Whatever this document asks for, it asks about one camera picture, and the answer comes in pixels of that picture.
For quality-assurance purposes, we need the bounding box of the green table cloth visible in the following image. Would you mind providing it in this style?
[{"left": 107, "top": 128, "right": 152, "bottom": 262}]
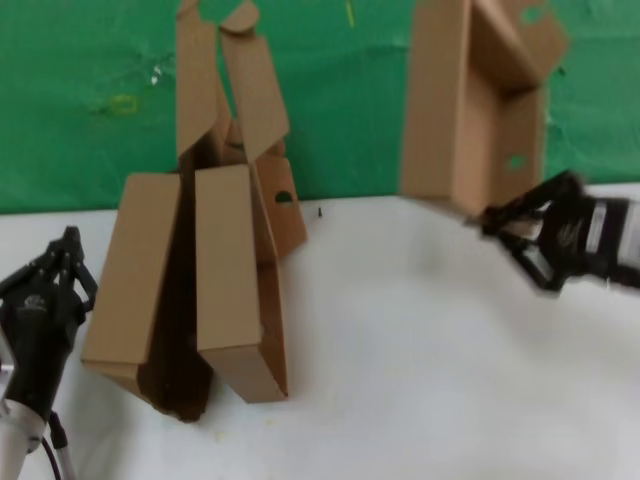
[{"left": 0, "top": 0, "right": 640, "bottom": 217}]

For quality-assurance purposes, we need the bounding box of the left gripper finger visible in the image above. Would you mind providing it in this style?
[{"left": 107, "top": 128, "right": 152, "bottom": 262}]
[
  {"left": 0, "top": 238, "right": 69, "bottom": 302},
  {"left": 62, "top": 225, "right": 100, "bottom": 314}
]

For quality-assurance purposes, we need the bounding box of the grey left arm cable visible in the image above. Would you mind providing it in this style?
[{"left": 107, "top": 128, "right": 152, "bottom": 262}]
[{"left": 48, "top": 407, "right": 79, "bottom": 480}]

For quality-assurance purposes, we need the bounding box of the cardboard mailer box round-hole flap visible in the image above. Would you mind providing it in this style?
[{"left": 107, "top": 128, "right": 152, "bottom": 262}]
[{"left": 398, "top": 0, "right": 572, "bottom": 218}]

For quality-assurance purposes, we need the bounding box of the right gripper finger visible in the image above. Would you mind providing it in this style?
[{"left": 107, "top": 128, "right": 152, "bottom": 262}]
[
  {"left": 480, "top": 227, "right": 566, "bottom": 302},
  {"left": 477, "top": 169, "right": 587, "bottom": 237}
]

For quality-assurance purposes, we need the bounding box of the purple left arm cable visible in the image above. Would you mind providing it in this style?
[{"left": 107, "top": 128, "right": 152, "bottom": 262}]
[{"left": 38, "top": 433, "right": 64, "bottom": 480}]

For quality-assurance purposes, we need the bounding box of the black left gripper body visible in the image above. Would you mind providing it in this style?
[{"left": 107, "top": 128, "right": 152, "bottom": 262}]
[{"left": 0, "top": 283, "right": 85, "bottom": 412}]

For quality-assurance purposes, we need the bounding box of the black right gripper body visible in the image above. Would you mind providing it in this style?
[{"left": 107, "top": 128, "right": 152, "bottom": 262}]
[{"left": 541, "top": 191, "right": 610, "bottom": 296}]

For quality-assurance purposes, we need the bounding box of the narrow open cardboard box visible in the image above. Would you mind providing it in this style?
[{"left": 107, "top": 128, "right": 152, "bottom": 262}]
[{"left": 193, "top": 0, "right": 309, "bottom": 404}]

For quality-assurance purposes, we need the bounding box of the wide open cardboard box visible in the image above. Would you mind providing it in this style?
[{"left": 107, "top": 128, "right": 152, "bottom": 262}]
[{"left": 79, "top": 0, "right": 232, "bottom": 425}]

